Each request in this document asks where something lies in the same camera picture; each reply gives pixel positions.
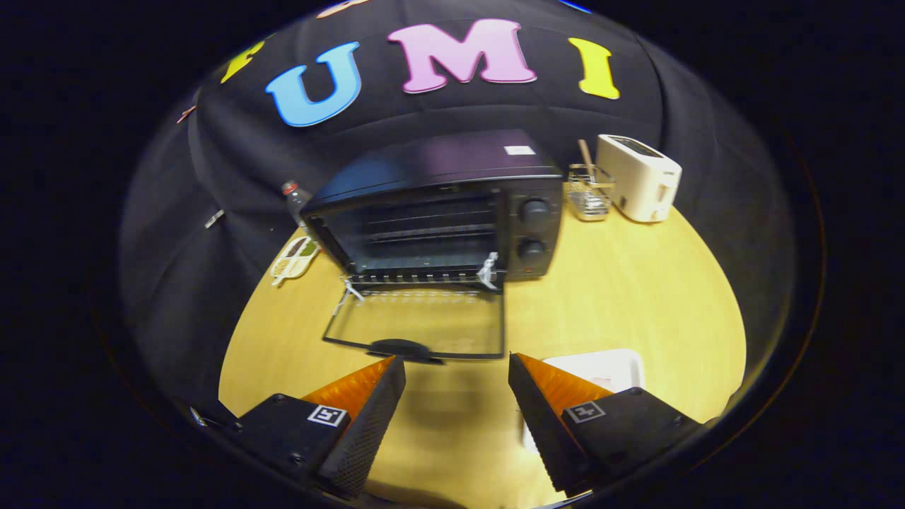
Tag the leaf-shaped snack dish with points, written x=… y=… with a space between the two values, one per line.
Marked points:
x=293 y=258

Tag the white bread toaster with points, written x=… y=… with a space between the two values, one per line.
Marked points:
x=636 y=177

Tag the black toaster oven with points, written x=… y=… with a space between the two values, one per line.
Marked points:
x=438 y=162

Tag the silver cloth clip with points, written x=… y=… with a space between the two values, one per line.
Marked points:
x=214 y=219

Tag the white food tray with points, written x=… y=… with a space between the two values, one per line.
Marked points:
x=608 y=366

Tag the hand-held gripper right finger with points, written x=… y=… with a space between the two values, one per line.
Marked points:
x=544 y=431

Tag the clear plastic bottle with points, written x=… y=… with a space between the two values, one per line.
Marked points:
x=297 y=201

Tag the red cloth clip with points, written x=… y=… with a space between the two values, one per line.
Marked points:
x=186 y=114

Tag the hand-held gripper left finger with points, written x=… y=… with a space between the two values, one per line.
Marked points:
x=368 y=424

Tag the wooden spoon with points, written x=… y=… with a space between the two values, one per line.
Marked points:
x=586 y=155

